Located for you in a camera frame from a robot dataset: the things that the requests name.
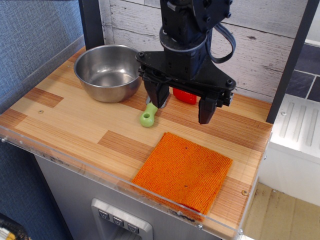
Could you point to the stainless steel pot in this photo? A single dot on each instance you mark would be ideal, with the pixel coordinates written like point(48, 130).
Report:
point(109, 73)

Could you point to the dark frame post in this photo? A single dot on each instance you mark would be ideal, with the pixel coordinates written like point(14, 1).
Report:
point(299, 41)
point(91, 23)

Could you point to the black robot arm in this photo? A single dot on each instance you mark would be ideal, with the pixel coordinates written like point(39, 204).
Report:
point(186, 21)

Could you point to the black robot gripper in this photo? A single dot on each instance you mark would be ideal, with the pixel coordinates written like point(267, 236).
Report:
point(191, 68)

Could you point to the clear acrylic edge guard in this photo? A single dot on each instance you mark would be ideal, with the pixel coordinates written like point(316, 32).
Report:
point(228, 198)

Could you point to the dark right frame post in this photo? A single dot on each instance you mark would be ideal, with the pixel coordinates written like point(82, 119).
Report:
point(299, 41)

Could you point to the silver dispenser button panel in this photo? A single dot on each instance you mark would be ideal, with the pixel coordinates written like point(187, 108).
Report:
point(115, 224)

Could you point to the grey toy fridge cabinet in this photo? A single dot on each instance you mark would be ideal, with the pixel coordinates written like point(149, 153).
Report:
point(74, 184)

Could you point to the white toy sink unit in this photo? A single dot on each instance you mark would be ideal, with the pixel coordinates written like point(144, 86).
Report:
point(292, 159)

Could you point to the red toy strawberry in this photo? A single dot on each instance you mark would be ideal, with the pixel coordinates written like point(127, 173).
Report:
point(185, 96)

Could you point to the orange knitted napkin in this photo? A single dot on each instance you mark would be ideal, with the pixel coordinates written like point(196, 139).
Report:
point(183, 174)

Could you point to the green handled grey toy spatula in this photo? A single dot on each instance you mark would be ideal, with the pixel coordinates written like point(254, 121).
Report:
point(147, 118)

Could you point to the dark left frame post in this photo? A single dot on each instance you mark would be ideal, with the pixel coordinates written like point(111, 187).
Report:
point(91, 23)

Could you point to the yellow black object corner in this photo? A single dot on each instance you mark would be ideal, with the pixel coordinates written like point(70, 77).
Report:
point(11, 230)

